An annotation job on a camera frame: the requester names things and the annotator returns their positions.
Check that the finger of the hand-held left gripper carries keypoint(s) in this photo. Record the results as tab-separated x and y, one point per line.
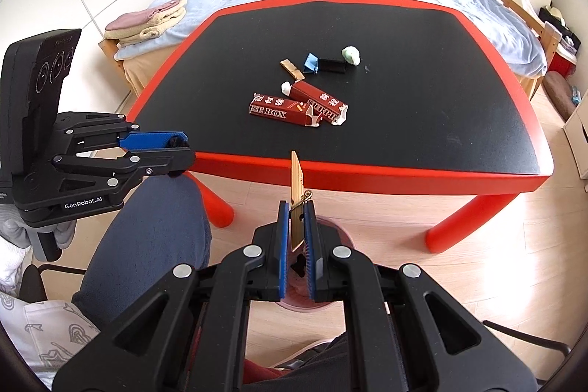
161	161
151	141

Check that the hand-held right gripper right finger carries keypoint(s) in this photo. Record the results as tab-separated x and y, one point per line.
312	256

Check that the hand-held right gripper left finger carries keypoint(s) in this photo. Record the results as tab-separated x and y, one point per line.
283	252

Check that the pink plastic waste bin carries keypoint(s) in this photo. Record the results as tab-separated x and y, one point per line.
303	306

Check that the gold foil wrapper strip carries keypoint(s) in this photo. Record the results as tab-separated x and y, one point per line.
297	190

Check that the red printed carton box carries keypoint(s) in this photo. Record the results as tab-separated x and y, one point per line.
275	109
321	100

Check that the white paper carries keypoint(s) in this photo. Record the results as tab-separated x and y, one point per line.
287	88

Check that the small tan wooden piece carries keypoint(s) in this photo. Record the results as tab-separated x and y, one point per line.
292	69

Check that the blue wrapper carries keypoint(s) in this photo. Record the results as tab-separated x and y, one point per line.
311	62

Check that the small black box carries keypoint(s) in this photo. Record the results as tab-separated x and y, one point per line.
331	65

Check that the pale green tissue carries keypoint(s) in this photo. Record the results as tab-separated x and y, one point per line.
351	55

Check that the person's left forearm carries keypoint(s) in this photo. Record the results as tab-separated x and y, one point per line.
10	268

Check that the person's left hand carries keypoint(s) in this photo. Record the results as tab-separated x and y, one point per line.
11	231

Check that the person's left leg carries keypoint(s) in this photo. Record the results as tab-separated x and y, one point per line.
147	245

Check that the person's leg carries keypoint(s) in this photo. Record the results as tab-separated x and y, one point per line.
298	366
147	245

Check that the folded cream towels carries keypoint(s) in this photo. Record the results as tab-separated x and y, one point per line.
147	32

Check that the person's right leg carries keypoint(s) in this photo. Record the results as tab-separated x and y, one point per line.
298	366

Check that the red cloth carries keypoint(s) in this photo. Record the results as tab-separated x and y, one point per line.
259	373

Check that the folded pink cloth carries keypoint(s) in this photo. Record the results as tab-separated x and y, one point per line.
138	17

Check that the red table with black top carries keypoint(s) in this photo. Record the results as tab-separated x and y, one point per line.
413	98

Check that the white printed cloth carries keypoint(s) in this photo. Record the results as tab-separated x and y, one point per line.
41	330

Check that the white drawer cabinet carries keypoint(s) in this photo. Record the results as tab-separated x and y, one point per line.
579	139

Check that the brown cushion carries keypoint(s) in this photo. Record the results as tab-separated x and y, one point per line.
558	91

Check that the small blue toy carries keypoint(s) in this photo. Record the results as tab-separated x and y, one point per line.
576	96

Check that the red storage box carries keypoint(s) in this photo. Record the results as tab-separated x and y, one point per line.
561	62

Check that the pile of bags and hats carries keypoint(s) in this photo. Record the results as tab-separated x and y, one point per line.
558	27

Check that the wooden bed frame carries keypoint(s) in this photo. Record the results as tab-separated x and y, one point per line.
550	38

